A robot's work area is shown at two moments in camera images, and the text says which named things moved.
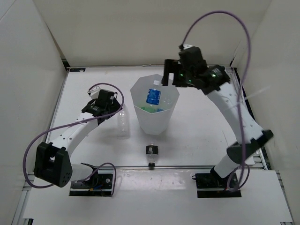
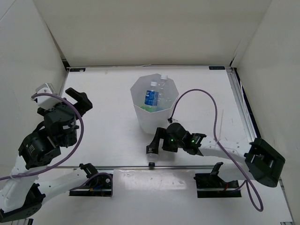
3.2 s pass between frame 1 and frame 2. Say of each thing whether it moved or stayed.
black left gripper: moved
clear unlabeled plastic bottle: moved
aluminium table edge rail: stayed
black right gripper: moved
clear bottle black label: stayed
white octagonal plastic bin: stayed
